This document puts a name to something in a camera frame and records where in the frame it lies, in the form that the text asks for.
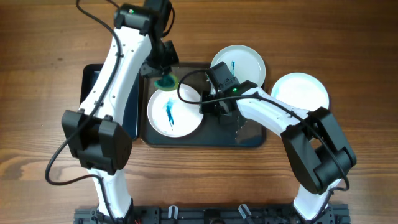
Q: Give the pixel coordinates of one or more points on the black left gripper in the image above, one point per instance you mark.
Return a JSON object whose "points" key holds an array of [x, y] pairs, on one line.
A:
{"points": [[173, 60]]}

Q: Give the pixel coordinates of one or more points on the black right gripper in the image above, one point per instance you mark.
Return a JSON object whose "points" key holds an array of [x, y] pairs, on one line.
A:
{"points": [[208, 109]]}

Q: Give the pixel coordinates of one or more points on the green yellow sponge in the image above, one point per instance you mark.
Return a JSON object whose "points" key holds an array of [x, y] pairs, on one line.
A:
{"points": [[168, 82]]}

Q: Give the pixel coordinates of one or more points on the white plate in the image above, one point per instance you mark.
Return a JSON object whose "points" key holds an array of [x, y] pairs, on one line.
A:
{"points": [[170, 116]]}

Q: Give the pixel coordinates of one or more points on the white plate stained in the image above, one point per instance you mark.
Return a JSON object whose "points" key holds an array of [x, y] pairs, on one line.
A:
{"points": [[301, 90], [243, 62]]}

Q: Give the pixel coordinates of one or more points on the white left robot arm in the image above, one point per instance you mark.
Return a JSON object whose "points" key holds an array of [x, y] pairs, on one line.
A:
{"points": [[94, 133]]}

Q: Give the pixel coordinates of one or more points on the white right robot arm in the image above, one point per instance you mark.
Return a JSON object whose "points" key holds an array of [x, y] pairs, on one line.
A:
{"points": [[319, 153]]}

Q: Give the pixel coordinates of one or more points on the black water tray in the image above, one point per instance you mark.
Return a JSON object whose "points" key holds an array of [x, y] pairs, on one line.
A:
{"points": [[132, 112]]}

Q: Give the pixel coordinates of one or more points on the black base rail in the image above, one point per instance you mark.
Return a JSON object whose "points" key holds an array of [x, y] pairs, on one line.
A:
{"points": [[283, 213]]}

